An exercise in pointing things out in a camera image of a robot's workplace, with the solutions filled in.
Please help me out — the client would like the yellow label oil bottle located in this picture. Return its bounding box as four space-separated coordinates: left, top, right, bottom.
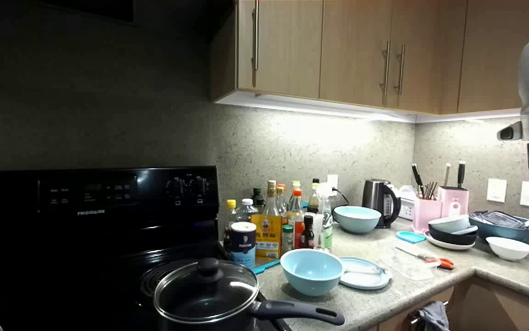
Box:
249 178 284 266

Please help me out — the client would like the white lidded dark can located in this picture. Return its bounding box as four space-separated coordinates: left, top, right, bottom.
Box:
222 220 258 268

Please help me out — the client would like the black handled knife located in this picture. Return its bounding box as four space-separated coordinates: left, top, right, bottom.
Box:
409 161 427 200
455 159 468 191

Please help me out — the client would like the pink utensil holder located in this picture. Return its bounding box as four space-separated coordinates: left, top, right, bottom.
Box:
411 196 444 235

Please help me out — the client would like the wooden base cabinet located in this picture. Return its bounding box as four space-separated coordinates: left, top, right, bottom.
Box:
361 273 529 331

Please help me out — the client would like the red sauce bottle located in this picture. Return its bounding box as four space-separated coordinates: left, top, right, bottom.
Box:
291 187 308 249

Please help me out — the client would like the wooden wall cabinet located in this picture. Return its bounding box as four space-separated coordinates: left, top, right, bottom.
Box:
207 0 529 117

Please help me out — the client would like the metal cabinet handle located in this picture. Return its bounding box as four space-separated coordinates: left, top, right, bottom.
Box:
249 3 260 73
392 42 405 97
378 40 391 93

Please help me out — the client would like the dark bowl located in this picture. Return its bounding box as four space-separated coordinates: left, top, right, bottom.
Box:
427 226 479 246

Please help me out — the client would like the white box behind kettle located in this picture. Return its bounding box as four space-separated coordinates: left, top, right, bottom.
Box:
396 183 418 222

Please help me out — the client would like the pink knife block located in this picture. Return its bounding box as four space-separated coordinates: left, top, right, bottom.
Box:
436 185 470 220

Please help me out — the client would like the small teal square lid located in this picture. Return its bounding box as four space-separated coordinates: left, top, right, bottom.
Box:
394 227 427 244

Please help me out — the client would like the teal utensil handle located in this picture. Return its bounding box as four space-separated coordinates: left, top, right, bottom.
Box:
251 257 282 275

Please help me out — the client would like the black pot with handle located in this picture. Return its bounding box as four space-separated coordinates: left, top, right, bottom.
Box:
155 292 346 331

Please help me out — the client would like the light blue bowl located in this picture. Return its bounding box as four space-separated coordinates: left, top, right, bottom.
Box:
332 203 383 235
279 246 345 297

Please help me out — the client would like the dark electric kettle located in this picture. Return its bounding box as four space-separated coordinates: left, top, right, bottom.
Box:
361 176 403 229

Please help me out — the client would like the light blue plate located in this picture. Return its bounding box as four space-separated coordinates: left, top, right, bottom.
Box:
335 255 392 292

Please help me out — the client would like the under cabinet light strip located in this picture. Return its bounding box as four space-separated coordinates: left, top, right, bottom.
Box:
212 89 523 124

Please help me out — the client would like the light handled knife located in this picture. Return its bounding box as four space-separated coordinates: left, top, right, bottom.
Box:
440 161 453 189

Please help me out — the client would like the white plate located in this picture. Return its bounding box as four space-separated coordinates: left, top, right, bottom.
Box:
424 235 479 253

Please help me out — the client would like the glass pot lid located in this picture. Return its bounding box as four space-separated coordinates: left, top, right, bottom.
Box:
150 255 260 325

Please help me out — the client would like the black kitchen stove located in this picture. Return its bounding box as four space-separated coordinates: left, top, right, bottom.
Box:
0 163 291 331

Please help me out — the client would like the grey cloth towel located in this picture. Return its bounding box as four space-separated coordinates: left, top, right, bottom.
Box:
414 299 451 331

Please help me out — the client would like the blue dish tray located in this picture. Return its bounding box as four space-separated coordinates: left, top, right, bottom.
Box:
468 209 529 246

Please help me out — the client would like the orange handled knife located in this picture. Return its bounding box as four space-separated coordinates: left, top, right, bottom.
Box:
394 244 455 272

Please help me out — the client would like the yellow cap bottle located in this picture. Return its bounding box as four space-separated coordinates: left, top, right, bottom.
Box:
223 196 240 231

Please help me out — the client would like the white bowl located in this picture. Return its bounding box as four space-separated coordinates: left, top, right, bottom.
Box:
484 235 529 262

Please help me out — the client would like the white spray bottle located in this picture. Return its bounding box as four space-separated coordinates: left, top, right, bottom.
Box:
313 181 337 253

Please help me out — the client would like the green cap small jar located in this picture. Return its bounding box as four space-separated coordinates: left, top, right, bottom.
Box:
280 222 295 253

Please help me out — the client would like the pale blue bowl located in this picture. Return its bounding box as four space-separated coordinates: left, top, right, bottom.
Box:
427 215 479 235

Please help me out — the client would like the clear plastic bottle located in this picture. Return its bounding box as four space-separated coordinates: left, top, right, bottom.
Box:
236 196 258 224

